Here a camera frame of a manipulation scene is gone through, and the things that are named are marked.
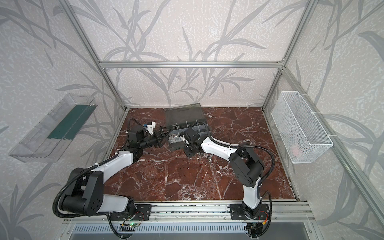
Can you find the grey compartment organizer box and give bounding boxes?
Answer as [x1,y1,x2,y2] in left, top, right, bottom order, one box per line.
[165,103,208,152]

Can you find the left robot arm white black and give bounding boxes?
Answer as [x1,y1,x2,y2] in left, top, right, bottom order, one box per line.
[52,123,170,219]

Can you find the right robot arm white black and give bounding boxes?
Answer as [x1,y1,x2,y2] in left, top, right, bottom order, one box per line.
[181,128,275,220]

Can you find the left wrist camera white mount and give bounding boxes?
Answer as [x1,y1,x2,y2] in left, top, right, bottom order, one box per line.
[143,121,156,135]

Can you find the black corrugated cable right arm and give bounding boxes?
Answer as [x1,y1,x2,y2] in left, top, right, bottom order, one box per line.
[190,121,276,187]

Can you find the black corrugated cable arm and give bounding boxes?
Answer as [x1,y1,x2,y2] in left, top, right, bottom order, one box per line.
[52,153,119,219]
[190,121,276,187]

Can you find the aluminium frame back crossbar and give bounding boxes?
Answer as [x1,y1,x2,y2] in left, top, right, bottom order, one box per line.
[100,61,283,69]

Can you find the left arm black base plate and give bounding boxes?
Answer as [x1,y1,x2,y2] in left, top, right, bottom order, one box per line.
[110,204,152,221]

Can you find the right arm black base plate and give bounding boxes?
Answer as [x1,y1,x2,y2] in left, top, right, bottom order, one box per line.
[229,204,270,221]

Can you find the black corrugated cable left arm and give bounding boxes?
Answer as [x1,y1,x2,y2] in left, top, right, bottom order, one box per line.
[52,153,119,219]

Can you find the white wire mesh basket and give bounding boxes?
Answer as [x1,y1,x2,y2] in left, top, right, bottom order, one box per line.
[272,91,334,164]

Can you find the clear plastic wall bin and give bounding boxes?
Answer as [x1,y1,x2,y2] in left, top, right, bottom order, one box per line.
[9,94,98,163]

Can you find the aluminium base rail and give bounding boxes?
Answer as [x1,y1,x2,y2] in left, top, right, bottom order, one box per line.
[61,200,316,224]

